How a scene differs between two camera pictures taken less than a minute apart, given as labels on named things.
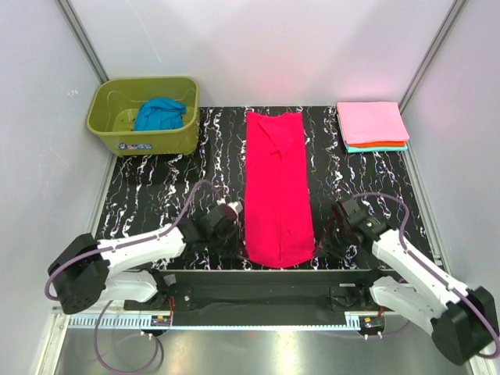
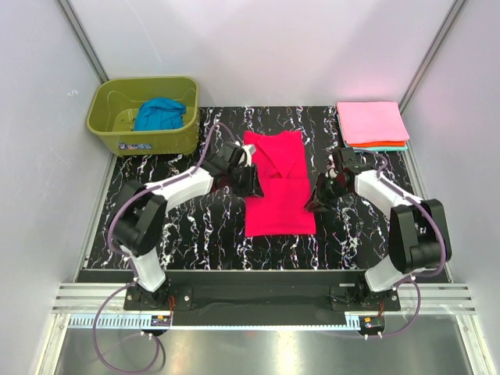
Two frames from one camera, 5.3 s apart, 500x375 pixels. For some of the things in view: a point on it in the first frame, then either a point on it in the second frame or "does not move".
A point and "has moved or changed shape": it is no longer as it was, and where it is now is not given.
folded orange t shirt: [379, 144] does not move
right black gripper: [326, 246] → [318, 200]
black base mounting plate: [211, 298] does not move
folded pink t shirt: [372, 122] does not move
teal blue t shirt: [158, 114] does not move
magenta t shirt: [279, 213] has moved or changed shape
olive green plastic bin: [113, 108] does not move
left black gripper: [226, 251] → [251, 188]
